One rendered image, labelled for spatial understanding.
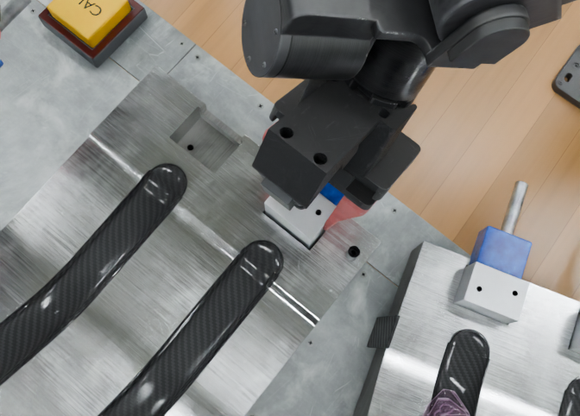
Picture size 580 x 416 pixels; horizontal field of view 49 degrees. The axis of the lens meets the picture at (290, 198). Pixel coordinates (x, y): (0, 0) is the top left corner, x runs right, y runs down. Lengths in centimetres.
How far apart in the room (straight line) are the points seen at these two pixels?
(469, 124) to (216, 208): 30
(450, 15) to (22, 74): 51
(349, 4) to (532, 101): 42
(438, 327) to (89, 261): 31
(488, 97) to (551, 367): 29
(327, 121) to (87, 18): 38
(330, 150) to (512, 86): 40
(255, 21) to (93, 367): 31
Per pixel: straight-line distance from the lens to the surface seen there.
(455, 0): 35
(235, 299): 55
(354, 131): 40
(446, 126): 71
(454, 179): 69
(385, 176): 46
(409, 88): 42
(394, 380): 58
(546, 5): 38
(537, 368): 62
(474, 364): 61
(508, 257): 61
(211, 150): 60
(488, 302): 58
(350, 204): 47
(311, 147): 37
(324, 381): 63
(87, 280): 58
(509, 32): 35
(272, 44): 36
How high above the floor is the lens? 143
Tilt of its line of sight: 75 degrees down
